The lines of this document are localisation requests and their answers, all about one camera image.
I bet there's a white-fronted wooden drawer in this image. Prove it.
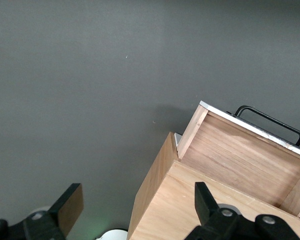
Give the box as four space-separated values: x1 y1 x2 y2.
176 100 300 218

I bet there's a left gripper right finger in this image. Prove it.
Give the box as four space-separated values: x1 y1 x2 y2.
186 181 300 240

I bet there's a wooden drawer cabinet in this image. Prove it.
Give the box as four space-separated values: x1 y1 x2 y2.
126 131 300 240

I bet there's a white panel with round notch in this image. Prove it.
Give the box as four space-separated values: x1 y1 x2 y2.
174 132 183 151

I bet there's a black metal drawer handle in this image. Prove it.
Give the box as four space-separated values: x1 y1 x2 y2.
226 105 300 147

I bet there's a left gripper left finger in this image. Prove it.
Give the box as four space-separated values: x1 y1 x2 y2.
0 183 85 240

